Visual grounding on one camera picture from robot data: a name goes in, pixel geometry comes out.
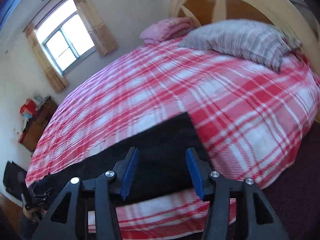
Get black pants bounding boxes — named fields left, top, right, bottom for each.
left=30, top=112, right=213, bottom=207

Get window with grey frame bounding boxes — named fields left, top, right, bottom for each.
left=35, top=0, right=95, bottom=74

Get black folding chair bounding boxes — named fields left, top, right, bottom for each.
left=3, top=161, right=27, bottom=201

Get striped grey pillow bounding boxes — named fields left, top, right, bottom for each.
left=180, top=19, right=302, bottom=73

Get folded pink blanket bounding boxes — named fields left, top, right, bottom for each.
left=140, top=17, right=196, bottom=44

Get beige curtain right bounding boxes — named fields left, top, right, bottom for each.
left=73, top=0, right=118, bottom=57

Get red gift bag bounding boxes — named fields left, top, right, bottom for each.
left=20, top=99, right=37, bottom=118

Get brown wooden desk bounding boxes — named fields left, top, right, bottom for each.
left=18, top=96, right=58, bottom=153

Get red plaid bed cover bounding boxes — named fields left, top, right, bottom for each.
left=25, top=38, right=319, bottom=239

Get beige curtain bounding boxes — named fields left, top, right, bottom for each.
left=24, top=23, right=69, bottom=94
left=73, top=0, right=118, bottom=57

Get cream wooden headboard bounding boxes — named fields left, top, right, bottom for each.
left=169, top=0, right=319, bottom=74

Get beige curtain left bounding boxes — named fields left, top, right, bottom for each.
left=24, top=23, right=69, bottom=94

